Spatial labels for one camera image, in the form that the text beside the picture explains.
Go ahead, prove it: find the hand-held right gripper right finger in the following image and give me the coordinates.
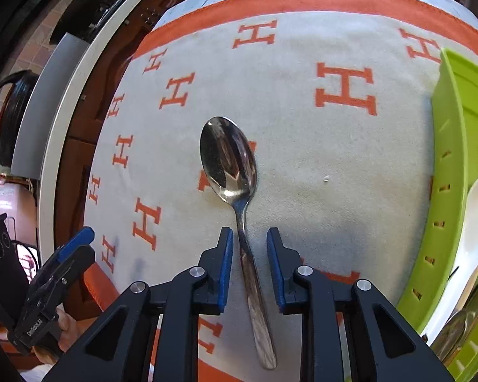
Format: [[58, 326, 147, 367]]
[[266, 227, 457, 382]]

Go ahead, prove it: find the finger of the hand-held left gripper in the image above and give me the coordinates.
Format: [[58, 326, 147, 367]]
[[23, 244, 97, 312], [35, 227, 96, 280]]

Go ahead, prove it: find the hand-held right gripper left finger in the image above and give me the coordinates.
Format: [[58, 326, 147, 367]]
[[42, 227, 235, 382]]

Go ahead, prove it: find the large steel spoon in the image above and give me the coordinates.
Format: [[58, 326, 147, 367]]
[[199, 116, 278, 370]]

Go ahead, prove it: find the medium steel spoon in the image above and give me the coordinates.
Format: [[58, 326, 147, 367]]
[[432, 306, 478, 361]]

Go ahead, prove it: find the green plastic utensil tray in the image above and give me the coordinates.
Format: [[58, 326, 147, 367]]
[[396, 48, 478, 382]]

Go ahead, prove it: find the person's left hand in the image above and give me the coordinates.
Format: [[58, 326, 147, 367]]
[[35, 311, 81, 365]]

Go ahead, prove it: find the white kitchen countertop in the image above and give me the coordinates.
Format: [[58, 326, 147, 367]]
[[38, 0, 180, 255]]

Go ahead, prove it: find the orange patterned tablecloth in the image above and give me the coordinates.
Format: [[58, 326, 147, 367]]
[[82, 0, 478, 382]]

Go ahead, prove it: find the black gas stove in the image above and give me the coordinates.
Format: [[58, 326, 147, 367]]
[[62, 0, 156, 44]]

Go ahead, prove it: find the black round handled pot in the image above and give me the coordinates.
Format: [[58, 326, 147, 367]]
[[0, 69, 44, 168]]

